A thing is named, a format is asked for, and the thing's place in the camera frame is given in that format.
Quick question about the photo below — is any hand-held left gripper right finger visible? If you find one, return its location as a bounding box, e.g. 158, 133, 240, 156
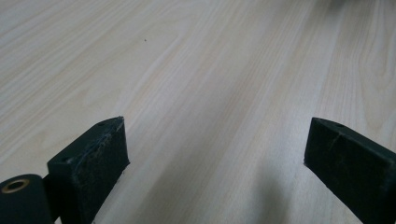
304, 117, 396, 224

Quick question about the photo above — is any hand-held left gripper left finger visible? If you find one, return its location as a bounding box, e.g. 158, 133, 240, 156
47, 116, 131, 224

